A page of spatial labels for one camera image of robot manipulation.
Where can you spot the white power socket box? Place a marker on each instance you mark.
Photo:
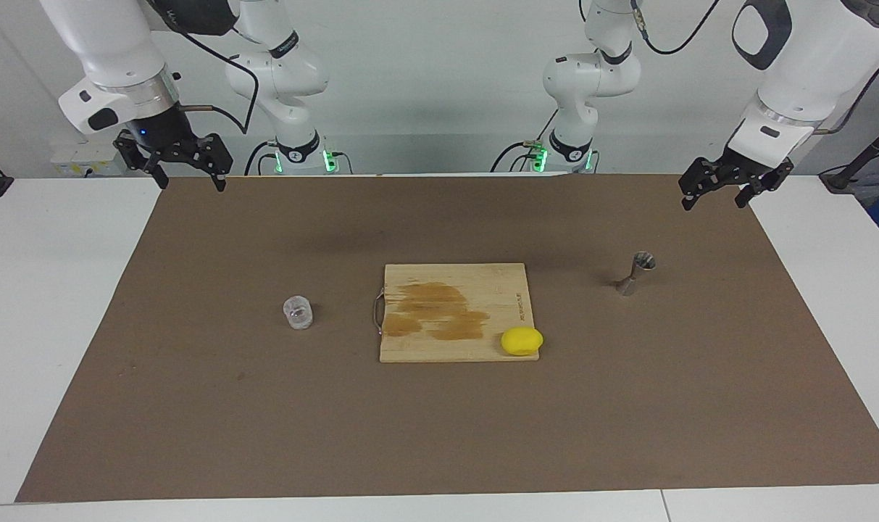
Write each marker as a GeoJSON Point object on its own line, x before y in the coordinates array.
{"type": "Point", "coordinates": [84, 156]}

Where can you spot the brown table mat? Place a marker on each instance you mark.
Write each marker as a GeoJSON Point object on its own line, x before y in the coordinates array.
{"type": "Point", "coordinates": [193, 399]}

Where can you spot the clear glass cup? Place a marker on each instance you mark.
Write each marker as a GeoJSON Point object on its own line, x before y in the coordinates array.
{"type": "Point", "coordinates": [298, 315]}

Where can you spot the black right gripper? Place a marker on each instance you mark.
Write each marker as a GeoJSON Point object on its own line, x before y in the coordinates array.
{"type": "Point", "coordinates": [165, 138]}

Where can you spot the yellow lemon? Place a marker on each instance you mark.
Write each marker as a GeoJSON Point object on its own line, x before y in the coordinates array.
{"type": "Point", "coordinates": [522, 341]}

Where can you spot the metal jigger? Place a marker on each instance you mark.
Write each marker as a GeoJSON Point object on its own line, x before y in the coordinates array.
{"type": "Point", "coordinates": [643, 261]}

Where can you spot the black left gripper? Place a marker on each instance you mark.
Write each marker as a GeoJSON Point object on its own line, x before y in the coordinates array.
{"type": "Point", "coordinates": [743, 168]}

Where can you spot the black stand pole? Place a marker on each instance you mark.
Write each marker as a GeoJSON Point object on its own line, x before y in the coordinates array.
{"type": "Point", "coordinates": [863, 156]}

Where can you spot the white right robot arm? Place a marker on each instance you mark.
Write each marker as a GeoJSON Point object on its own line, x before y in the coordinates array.
{"type": "Point", "coordinates": [113, 43]}

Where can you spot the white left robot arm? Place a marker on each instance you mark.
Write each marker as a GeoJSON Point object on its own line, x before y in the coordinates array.
{"type": "Point", "coordinates": [809, 65]}

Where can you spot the wooden cutting board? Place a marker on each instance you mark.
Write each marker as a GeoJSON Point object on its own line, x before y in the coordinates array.
{"type": "Point", "coordinates": [482, 290]}

